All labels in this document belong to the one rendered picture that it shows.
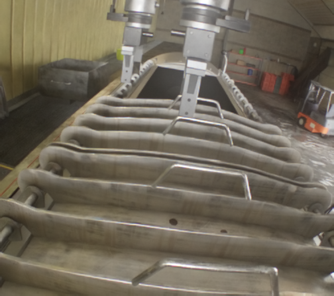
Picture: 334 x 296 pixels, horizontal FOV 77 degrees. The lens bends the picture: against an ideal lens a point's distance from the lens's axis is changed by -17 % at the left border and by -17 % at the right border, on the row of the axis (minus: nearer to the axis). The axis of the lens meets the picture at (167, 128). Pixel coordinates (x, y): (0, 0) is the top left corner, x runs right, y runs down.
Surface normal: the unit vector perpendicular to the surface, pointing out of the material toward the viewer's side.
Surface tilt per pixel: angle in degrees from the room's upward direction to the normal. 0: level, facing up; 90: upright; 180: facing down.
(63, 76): 93
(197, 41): 90
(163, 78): 102
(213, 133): 90
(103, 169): 90
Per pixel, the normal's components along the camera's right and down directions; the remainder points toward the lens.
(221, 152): -0.07, 0.39
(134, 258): 0.05, -0.92
